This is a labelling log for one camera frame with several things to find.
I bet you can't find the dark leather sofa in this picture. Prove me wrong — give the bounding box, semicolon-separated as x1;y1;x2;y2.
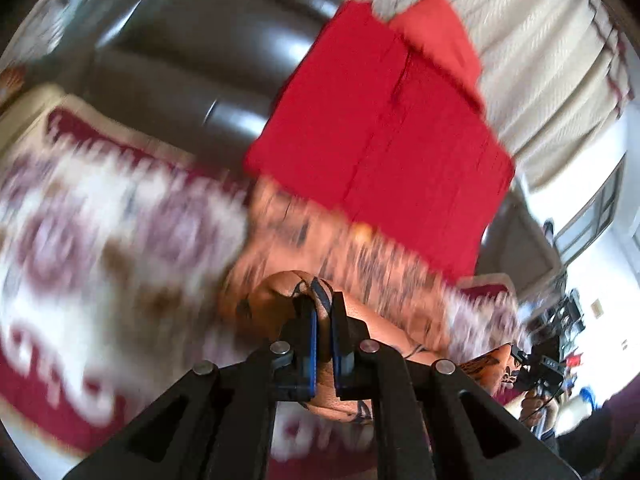
82;0;352;162

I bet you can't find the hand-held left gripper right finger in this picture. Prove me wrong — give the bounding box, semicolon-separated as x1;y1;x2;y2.
330;291;577;480

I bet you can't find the orange floral garment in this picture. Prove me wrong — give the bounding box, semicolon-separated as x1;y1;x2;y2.
219;179;517;427

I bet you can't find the red garment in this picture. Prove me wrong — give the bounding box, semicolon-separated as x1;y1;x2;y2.
243;0;517;282

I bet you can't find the window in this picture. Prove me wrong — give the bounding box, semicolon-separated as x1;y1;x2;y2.
554;159;627;267

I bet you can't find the maroon and cream patterned blanket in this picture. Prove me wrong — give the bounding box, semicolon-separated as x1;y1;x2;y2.
0;82;522;480

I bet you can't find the person's right hand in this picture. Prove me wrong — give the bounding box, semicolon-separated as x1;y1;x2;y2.
519;389;557;437

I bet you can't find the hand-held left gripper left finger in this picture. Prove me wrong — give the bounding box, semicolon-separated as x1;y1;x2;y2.
64;299;319;480

